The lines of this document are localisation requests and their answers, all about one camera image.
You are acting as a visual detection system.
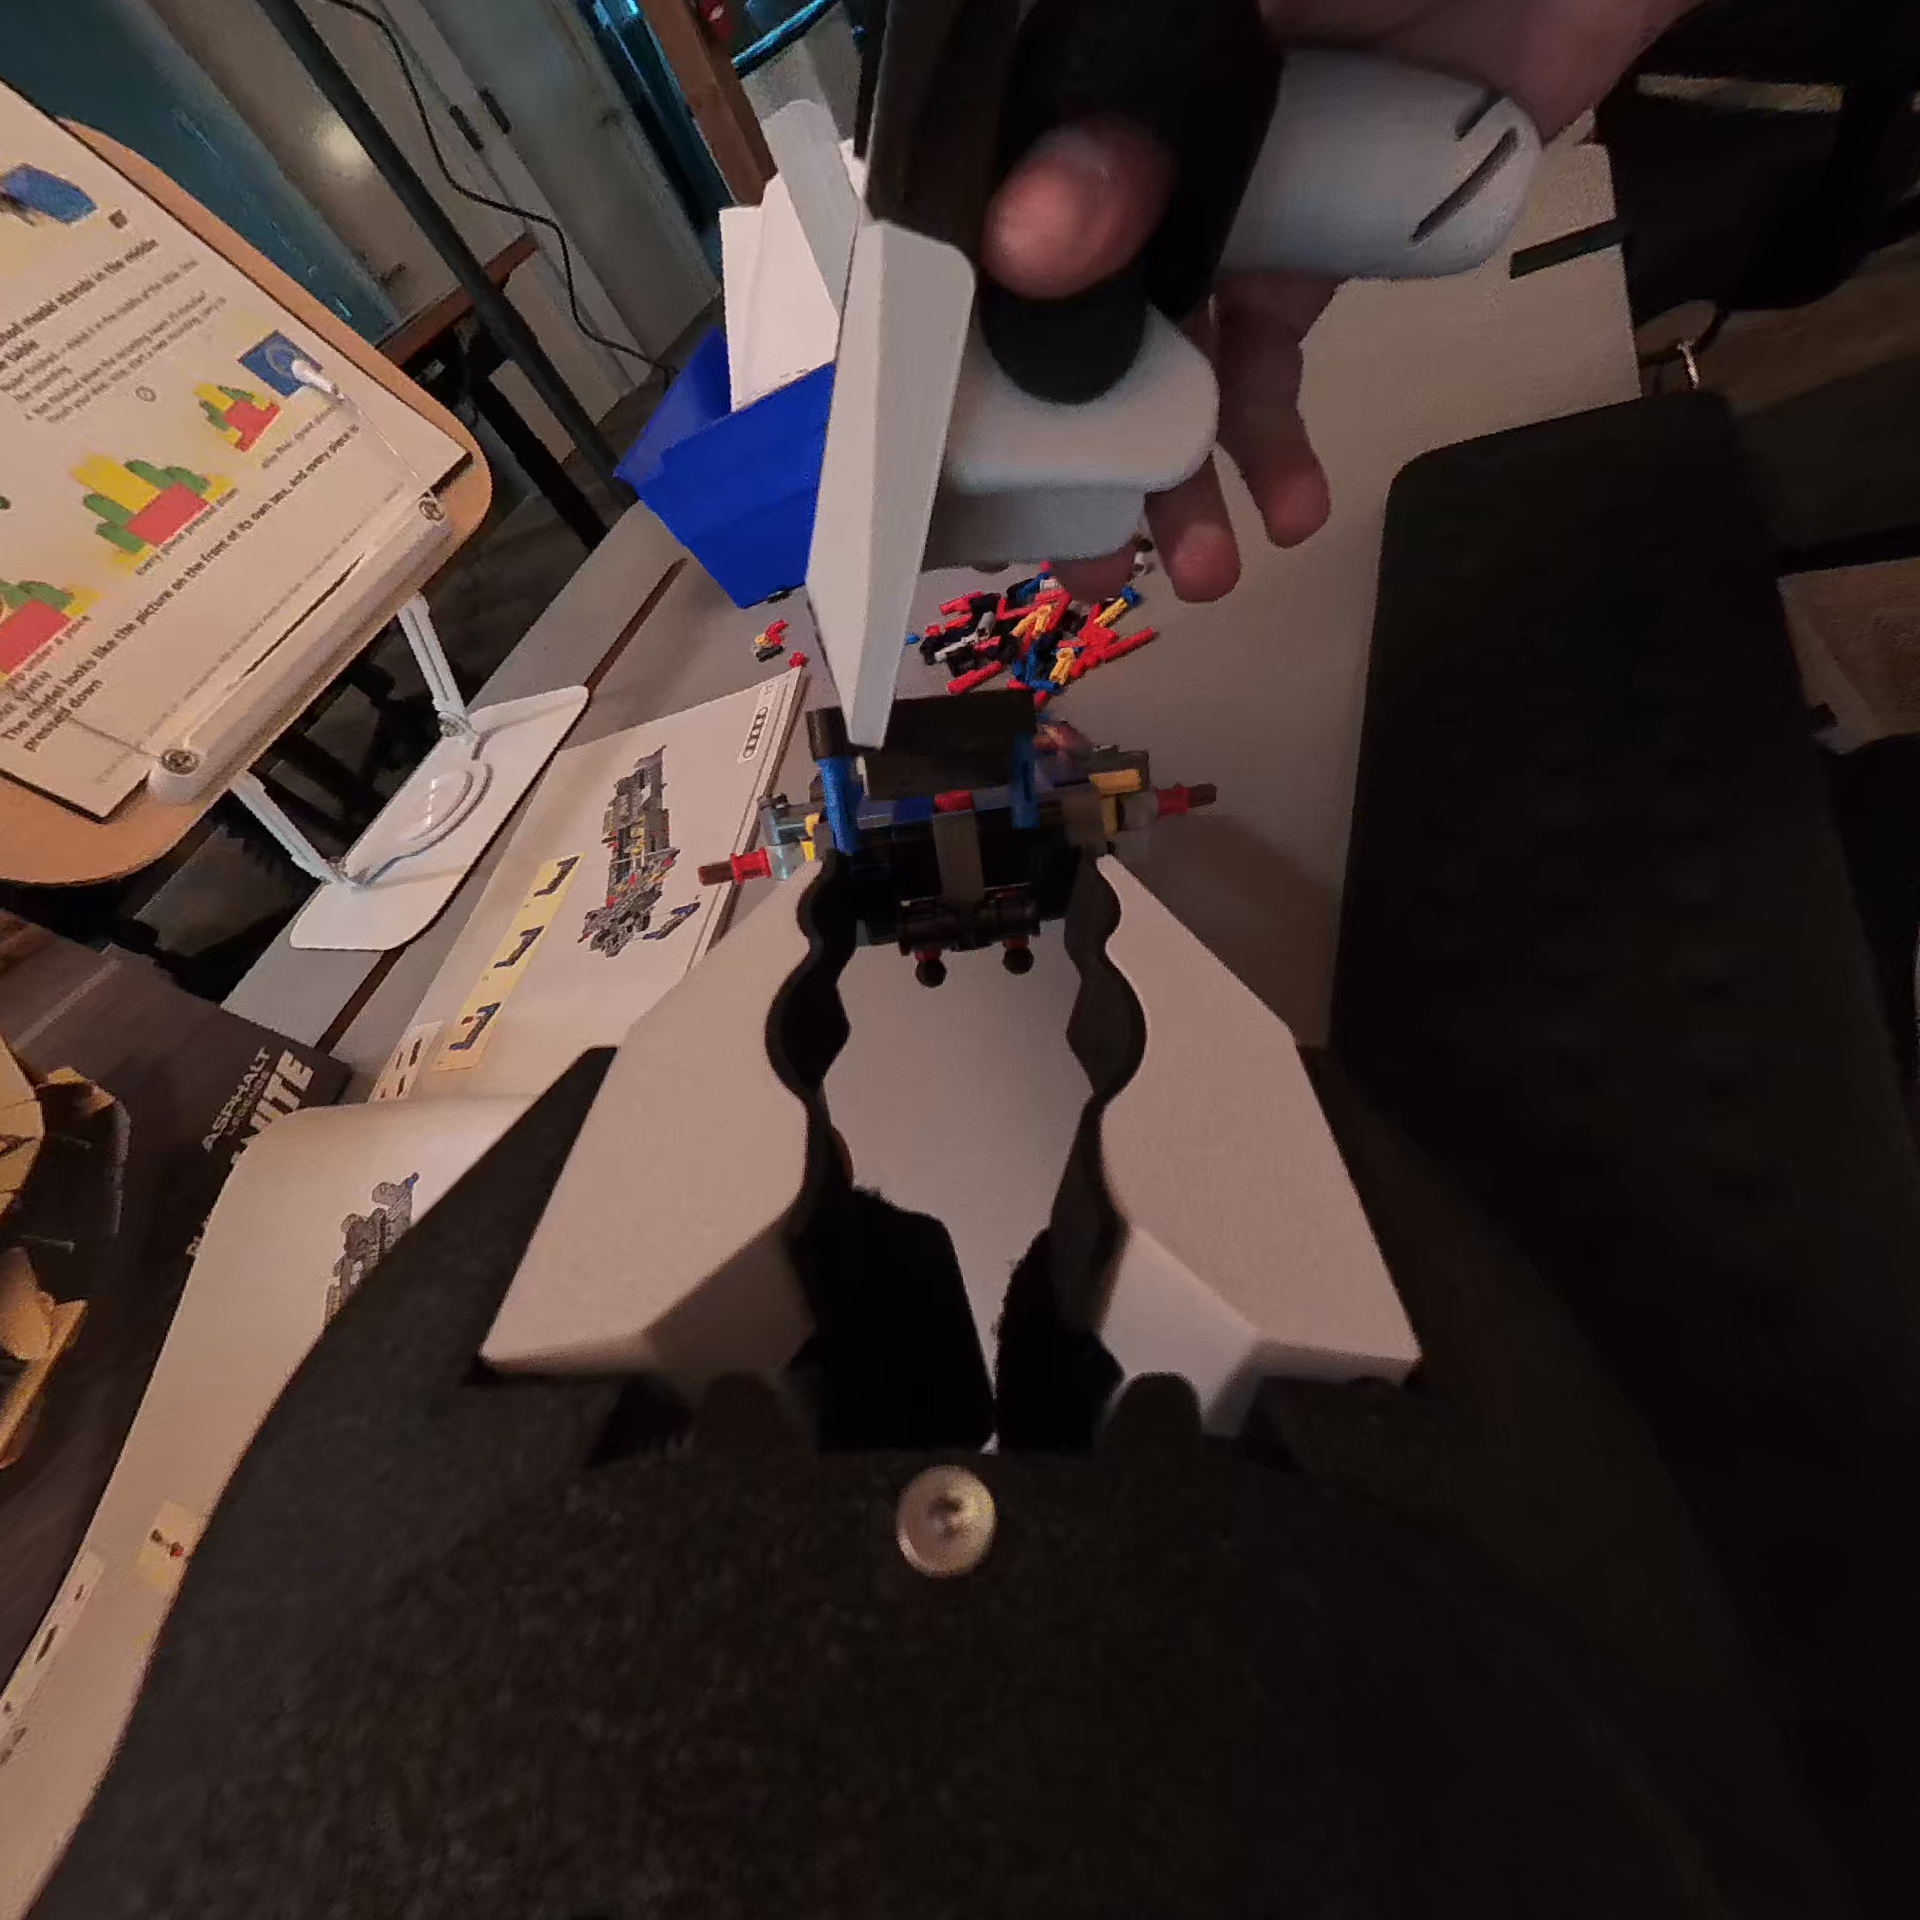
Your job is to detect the person's right hand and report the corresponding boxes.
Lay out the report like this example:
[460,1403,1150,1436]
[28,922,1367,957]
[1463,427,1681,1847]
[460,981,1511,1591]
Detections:
[985,0,1719,598]

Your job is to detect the black cable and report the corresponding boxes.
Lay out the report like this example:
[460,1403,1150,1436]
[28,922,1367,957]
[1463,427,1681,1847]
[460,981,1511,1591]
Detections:
[318,0,680,372]

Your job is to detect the blue plastic bin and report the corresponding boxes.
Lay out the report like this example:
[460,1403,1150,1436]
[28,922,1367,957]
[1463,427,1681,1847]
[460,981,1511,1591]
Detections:
[613,315,849,611]

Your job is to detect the pile of lego pins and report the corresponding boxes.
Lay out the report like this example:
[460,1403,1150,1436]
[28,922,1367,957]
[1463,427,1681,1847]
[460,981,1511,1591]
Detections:
[899,560,1162,703]

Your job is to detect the dark lego set box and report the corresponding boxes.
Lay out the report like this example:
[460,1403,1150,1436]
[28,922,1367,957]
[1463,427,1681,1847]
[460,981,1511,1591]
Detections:
[0,955,359,1686]

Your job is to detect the dark green mat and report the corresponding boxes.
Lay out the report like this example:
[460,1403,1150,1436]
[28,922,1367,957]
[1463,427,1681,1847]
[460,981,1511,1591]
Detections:
[1509,214,1627,281]

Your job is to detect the wooden side desk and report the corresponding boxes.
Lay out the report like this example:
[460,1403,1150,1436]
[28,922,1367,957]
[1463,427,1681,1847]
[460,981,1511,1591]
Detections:
[378,229,547,365]

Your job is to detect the printed instruction sheet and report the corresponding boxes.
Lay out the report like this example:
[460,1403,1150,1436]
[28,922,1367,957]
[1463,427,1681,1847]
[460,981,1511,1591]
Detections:
[0,77,477,819]

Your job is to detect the crumpled white paper bags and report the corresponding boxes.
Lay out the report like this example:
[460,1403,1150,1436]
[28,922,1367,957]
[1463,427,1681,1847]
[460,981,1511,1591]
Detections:
[713,97,874,418]

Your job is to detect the black lego beam blue pins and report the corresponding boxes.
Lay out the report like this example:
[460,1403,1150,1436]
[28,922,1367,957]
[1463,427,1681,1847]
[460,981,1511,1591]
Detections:
[802,682,1056,862]

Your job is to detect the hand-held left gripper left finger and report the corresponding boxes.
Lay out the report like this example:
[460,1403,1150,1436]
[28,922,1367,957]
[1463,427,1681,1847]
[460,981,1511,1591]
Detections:
[477,849,860,1444]

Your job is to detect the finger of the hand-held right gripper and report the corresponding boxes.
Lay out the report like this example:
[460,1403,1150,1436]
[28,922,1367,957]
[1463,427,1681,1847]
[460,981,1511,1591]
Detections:
[802,214,978,750]

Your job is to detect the lego instruction booklet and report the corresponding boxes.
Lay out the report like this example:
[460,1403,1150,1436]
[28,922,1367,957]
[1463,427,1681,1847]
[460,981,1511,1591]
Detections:
[0,666,818,1759]

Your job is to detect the grey lego chassis assembly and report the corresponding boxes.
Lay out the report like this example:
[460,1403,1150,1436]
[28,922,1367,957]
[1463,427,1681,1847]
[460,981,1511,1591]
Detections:
[697,734,1219,996]

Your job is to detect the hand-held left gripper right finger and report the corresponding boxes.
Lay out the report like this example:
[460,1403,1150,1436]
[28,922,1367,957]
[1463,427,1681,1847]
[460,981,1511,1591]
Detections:
[1056,849,1431,1440]

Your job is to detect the black stand pole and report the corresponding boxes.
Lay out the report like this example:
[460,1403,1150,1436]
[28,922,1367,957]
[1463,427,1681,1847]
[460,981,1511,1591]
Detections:
[252,0,605,553]

